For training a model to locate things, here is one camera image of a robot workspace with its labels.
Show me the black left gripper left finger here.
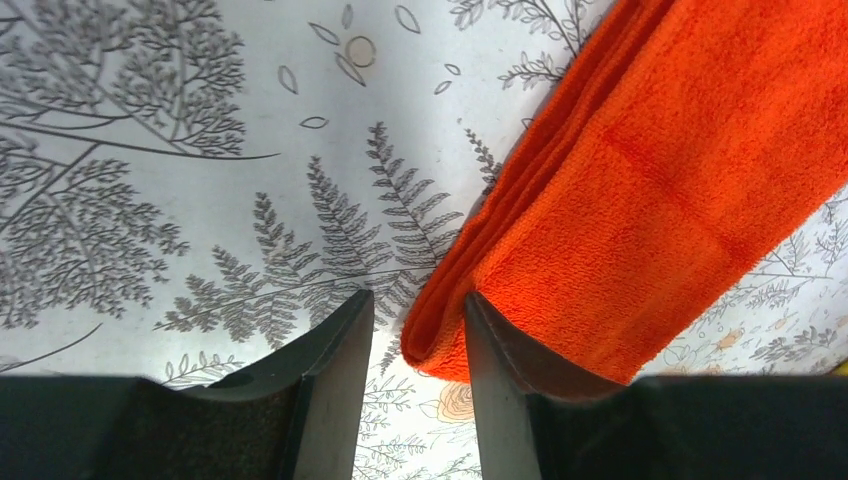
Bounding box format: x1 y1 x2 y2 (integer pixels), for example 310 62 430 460
1 290 374 479

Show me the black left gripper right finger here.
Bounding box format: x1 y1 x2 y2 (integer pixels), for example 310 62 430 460
465 292 847 480

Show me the orange towel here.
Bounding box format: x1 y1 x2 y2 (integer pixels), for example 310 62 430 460
400 1 847 384

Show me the floral patterned table mat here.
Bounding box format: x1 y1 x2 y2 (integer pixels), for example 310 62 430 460
1 1 847 479

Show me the yellow blue Pokemon towel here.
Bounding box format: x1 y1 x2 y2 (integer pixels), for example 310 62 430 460
829 360 848 376

